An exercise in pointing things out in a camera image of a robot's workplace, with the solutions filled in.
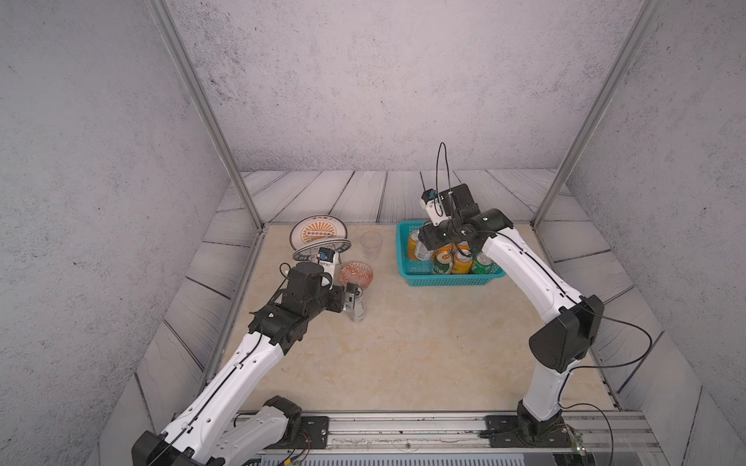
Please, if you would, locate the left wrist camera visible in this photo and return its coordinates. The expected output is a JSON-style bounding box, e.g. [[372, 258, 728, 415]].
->
[[318, 247, 341, 285]]

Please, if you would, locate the green white gold-top can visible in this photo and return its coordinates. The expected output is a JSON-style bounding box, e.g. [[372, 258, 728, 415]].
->
[[431, 250, 453, 275]]

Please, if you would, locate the left aluminium frame post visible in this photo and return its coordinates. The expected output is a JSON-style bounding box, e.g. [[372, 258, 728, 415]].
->
[[146, 0, 263, 230]]

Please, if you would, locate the right aluminium frame post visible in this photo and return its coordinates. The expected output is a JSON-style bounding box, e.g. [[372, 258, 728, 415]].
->
[[530, 0, 666, 231]]

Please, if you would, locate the red patterned bowl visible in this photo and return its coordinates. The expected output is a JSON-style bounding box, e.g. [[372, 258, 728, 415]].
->
[[339, 261, 374, 290]]

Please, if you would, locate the green rimmed white plate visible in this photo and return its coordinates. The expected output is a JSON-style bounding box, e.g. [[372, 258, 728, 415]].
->
[[293, 238, 352, 261]]

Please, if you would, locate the green soda can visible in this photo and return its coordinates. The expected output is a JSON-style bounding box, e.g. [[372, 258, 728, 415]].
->
[[471, 252, 495, 275]]

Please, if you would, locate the aluminium frame post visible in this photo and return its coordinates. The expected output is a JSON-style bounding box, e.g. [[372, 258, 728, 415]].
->
[[530, 0, 666, 231], [146, 0, 263, 230]]

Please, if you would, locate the clear plastic cup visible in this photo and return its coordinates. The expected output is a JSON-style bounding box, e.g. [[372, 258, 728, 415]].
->
[[359, 231, 383, 262]]

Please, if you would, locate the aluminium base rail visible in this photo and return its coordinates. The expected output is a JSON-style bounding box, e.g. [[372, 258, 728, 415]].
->
[[249, 410, 668, 465]]

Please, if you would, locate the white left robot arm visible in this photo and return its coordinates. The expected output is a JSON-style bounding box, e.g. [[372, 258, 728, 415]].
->
[[131, 262, 361, 465]]

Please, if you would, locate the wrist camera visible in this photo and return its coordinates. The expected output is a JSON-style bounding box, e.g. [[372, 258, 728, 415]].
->
[[318, 247, 341, 285], [420, 188, 452, 226]]

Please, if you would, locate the silver white drink can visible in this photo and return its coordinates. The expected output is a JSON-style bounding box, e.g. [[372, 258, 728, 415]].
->
[[343, 283, 365, 322]]

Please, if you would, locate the orange yellow can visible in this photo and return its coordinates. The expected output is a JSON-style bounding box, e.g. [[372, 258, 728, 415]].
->
[[407, 229, 420, 262]]

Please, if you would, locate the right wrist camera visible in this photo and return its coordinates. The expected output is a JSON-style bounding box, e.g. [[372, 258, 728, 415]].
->
[[420, 188, 452, 226]]

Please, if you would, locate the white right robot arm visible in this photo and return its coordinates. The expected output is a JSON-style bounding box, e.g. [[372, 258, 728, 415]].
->
[[419, 184, 604, 447]]

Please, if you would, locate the orange sunburst plate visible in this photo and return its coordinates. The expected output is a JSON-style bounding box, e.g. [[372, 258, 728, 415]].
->
[[289, 215, 348, 250]]

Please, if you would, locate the teal plastic basket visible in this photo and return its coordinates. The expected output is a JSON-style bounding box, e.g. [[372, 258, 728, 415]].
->
[[396, 221, 505, 287]]

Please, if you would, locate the orange Schweppes can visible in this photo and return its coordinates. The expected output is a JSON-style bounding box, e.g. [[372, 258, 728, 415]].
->
[[452, 248, 473, 275]]

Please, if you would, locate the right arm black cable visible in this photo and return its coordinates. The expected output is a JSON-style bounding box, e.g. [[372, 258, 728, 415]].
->
[[433, 141, 655, 466]]

